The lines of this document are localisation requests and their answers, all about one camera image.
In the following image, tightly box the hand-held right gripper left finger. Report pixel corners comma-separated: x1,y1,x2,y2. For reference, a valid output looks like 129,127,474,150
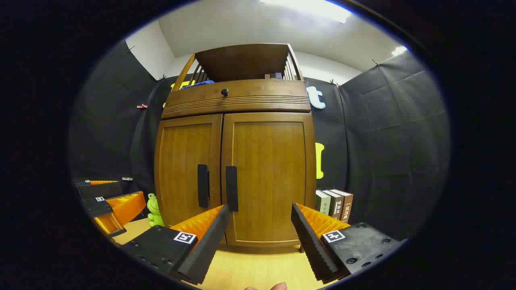
120,204,230,285

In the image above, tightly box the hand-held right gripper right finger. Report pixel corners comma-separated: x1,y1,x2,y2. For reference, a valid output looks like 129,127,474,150
291,203,407,284

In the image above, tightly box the wooden cabinet door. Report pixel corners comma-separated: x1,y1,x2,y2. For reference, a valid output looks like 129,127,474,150
154,114,223,228
221,112,317,247

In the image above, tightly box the wooden double-door shoe cabinet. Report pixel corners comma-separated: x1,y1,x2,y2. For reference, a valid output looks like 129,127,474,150
154,43,317,248

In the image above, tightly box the green book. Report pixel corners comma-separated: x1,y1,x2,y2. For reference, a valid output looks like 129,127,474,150
315,190,331,214

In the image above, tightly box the dark brown book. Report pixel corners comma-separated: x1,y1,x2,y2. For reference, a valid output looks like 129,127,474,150
322,189,343,220

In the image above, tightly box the reddish brown book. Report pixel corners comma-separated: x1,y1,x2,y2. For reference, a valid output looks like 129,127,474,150
331,189,354,224

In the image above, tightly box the green frog toy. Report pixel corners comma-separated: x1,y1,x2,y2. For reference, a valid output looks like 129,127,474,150
146,193,165,227

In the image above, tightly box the black backdrop cloth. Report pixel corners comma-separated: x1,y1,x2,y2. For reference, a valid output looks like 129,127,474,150
69,40,451,242

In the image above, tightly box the blue cloth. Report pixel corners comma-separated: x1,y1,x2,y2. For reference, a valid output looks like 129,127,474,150
180,80,215,90

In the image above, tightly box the wooden drawer with black knob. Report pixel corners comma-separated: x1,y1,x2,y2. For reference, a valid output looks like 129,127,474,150
161,79,312,119

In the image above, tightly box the large ceiling light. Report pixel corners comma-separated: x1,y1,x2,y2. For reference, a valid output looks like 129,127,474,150
260,0,352,23

